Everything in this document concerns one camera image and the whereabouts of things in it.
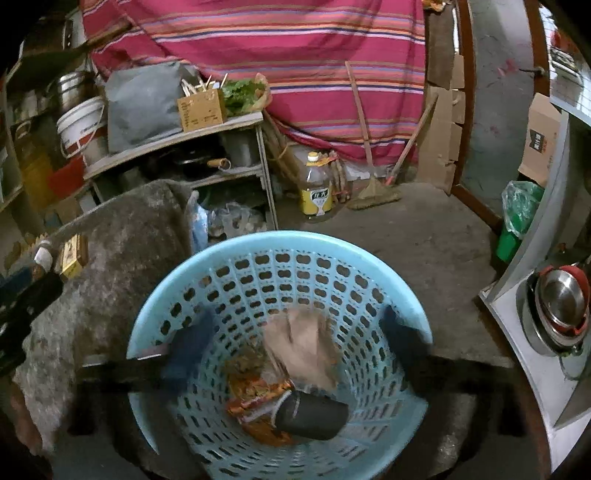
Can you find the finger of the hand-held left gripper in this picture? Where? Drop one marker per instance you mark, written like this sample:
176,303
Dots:
32,295
14,348

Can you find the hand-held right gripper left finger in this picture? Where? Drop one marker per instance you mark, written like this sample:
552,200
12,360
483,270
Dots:
189,344

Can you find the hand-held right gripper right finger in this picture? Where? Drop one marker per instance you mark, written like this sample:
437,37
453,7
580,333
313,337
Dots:
401,339

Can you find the patterned snack wrapper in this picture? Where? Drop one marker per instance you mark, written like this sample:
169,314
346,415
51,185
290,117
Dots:
254,392

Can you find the beige cloth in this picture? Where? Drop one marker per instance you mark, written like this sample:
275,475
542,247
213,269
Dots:
302,350

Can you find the black cloth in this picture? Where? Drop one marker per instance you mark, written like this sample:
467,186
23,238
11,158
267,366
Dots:
311,413

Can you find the light blue plastic basket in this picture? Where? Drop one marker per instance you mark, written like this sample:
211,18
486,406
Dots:
286,277

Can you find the yellow patterned box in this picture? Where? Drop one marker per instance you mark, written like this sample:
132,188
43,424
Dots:
74,256

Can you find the grey metal counter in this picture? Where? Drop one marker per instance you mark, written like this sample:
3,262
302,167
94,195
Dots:
508,295

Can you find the light blue printed bag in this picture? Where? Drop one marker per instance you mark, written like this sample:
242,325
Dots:
198,226

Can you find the red plastic basket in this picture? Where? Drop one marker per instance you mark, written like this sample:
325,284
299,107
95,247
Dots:
64,177

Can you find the straw broom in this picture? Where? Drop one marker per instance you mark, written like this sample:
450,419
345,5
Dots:
374,198

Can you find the stack of steel bowls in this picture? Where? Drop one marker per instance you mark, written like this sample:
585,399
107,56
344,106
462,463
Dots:
556,304

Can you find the green plastic bag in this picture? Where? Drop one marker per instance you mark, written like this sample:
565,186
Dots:
519,212

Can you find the cooking oil bottle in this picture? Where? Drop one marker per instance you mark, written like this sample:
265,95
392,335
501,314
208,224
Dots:
316,187

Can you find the white plastic bucket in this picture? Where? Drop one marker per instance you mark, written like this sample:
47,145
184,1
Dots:
81,127

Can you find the tall wooden shelf unit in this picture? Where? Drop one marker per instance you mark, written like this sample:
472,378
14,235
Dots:
23,115

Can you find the stacked cardboard sheets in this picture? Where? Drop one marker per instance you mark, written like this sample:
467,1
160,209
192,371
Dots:
443,138

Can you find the low wooden shelf table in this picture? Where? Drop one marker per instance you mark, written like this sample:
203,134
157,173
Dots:
184,136

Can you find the steel pot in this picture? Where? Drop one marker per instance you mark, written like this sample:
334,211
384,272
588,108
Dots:
74,90

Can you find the grey bag on shelf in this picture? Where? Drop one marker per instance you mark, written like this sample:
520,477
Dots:
138,108

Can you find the brown cardboard box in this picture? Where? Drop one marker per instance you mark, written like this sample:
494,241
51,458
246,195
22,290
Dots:
540,138

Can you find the green leafy vegetables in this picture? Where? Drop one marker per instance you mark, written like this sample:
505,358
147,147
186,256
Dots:
242,94

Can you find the striped pink cloth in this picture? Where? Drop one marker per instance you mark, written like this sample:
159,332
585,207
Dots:
277,60

